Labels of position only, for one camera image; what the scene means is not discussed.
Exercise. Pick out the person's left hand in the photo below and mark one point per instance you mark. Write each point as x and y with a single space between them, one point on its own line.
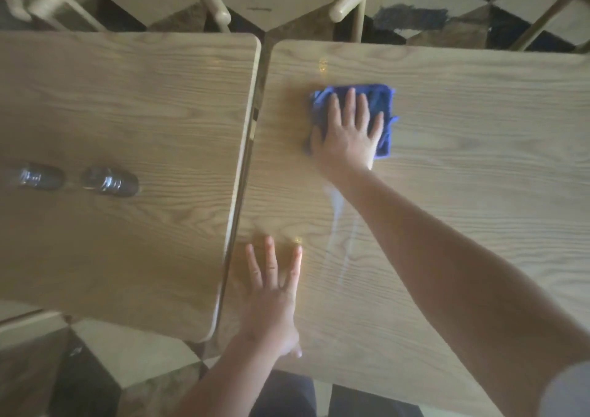
272 315

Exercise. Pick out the person's right hand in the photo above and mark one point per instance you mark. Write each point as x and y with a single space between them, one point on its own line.
348 147

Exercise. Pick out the blue cleaning cloth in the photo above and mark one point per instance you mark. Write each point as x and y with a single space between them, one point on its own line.
380 101

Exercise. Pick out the person's left forearm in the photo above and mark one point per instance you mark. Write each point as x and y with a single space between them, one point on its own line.
230 384

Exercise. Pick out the person's right forearm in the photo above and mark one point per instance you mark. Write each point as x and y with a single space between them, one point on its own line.
461 283

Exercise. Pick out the person's dark trousers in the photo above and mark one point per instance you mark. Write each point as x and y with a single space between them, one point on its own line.
286 398

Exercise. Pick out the person's white shirt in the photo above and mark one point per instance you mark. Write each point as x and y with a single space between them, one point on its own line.
569 393

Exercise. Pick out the adjacent wooden table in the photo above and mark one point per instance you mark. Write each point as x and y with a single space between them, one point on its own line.
115 108

